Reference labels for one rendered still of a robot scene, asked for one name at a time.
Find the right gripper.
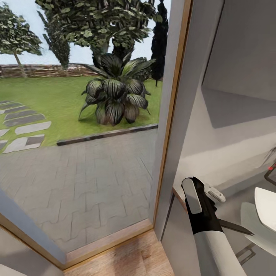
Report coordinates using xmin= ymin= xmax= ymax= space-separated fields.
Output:
xmin=208 ymin=197 xmax=217 ymax=213

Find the parer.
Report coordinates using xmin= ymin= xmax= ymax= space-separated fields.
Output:
xmin=218 ymin=219 xmax=253 ymax=234

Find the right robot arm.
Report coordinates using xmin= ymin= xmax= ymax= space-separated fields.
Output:
xmin=181 ymin=177 xmax=246 ymax=276

